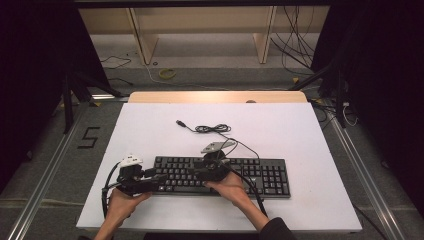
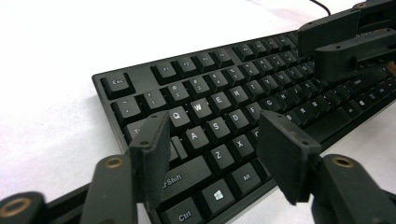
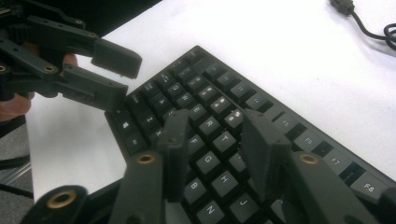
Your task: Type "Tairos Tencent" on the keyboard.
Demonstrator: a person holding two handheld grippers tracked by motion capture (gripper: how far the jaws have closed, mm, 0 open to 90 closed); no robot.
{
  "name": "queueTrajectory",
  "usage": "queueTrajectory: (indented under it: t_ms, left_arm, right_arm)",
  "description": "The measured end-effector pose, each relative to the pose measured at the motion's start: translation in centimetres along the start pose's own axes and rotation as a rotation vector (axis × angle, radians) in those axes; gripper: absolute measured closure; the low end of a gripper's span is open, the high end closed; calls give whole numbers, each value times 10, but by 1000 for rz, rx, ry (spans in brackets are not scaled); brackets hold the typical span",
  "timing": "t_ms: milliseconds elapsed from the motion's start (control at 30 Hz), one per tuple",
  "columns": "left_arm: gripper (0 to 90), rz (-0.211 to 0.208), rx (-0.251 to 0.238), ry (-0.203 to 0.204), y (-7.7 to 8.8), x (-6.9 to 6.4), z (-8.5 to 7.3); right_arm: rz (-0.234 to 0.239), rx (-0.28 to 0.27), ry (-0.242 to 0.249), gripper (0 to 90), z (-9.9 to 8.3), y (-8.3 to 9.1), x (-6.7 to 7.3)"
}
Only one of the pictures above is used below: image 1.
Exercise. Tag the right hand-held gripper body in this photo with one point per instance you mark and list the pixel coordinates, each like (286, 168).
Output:
(215, 166)

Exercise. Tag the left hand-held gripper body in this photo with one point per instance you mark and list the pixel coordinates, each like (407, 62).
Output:
(133, 181)

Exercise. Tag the black computer keyboard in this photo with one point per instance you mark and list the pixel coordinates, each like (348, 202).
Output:
(266, 180)

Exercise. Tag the person's left hand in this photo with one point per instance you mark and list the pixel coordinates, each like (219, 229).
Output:
(123, 203)

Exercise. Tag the person's right hand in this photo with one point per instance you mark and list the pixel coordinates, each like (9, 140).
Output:
(231, 190)

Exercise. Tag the light wooden table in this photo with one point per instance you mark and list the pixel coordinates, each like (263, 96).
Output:
(216, 97)

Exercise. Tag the white table cover board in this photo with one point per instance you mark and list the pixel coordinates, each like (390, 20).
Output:
(300, 133)

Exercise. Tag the black tripod stand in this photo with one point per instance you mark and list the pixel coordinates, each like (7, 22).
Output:
(339, 96)
(68, 106)

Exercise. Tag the yellow tape roll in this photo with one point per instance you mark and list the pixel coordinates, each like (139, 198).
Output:
(166, 73)

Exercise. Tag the black curtain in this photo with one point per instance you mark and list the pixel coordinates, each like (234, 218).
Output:
(386, 83)
(30, 66)

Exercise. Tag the aluminium floor rail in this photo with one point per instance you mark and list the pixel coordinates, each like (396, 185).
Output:
(43, 183)
(366, 180)

